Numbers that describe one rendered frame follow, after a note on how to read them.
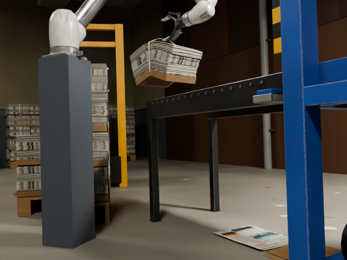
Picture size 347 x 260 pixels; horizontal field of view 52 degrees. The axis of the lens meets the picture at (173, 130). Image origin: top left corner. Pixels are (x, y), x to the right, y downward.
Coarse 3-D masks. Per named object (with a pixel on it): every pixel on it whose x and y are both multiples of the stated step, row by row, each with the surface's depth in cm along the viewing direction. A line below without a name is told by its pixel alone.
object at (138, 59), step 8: (144, 48) 240; (136, 56) 245; (144, 56) 239; (136, 64) 245; (144, 64) 239; (136, 72) 245; (144, 72) 240; (144, 80) 241; (152, 80) 243; (160, 80) 247
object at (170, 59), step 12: (156, 48) 232; (168, 48) 224; (180, 48) 226; (156, 60) 230; (168, 60) 224; (180, 60) 230; (192, 60) 237; (168, 72) 226; (180, 72) 233; (192, 72) 241
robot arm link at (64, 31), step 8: (56, 16) 192; (64, 16) 192; (72, 16) 195; (56, 24) 191; (64, 24) 191; (72, 24) 193; (56, 32) 190; (64, 32) 191; (72, 32) 193; (56, 40) 191; (64, 40) 191; (72, 40) 193
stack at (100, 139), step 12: (96, 108) 236; (96, 120) 235; (96, 132) 237; (96, 144) 235; (108, 144) 271; (96, 156) 235; (96, 168) 235; (108, 168) 268; (96, 180) 235; (108, 180) 265; (96, 192) 235; (96, 204) 234; (108, 204) 236; (108, 216) 235
